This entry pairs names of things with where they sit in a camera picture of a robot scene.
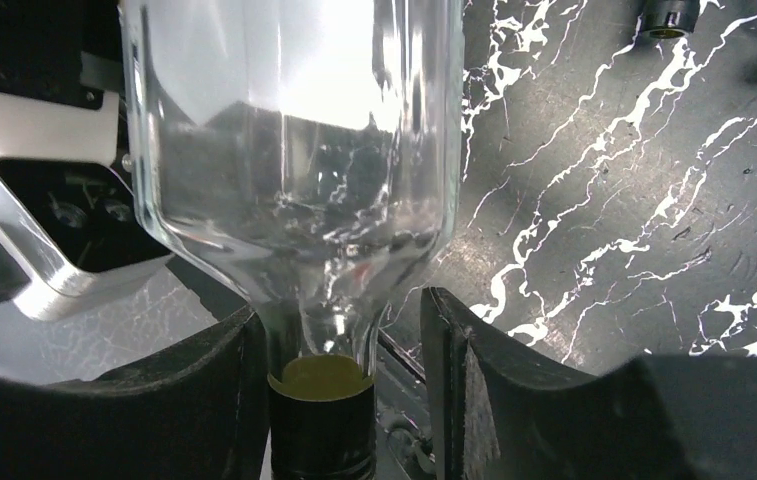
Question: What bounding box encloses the clear square whisky bottle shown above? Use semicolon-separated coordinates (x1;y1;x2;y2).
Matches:
118;1;464;479

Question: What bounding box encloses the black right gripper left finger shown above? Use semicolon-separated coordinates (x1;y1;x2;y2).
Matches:
0;308;269;479

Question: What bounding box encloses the dark green wine bottle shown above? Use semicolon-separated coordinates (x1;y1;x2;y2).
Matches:
639;0;700;40

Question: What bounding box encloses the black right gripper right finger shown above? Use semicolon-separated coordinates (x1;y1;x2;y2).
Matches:
420;287;757;479

